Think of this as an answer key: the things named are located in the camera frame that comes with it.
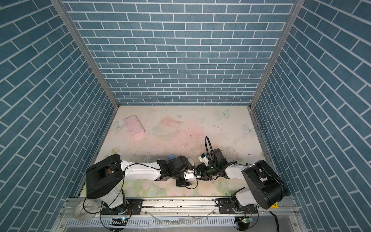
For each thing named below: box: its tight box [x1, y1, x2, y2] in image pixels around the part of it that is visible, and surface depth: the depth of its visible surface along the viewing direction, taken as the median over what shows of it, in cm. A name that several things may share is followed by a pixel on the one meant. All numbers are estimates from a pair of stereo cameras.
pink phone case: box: [123, 115, 145, 138], surface depth 107 cm
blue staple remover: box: [167, 153, 176, 160], surface depth 93 cm
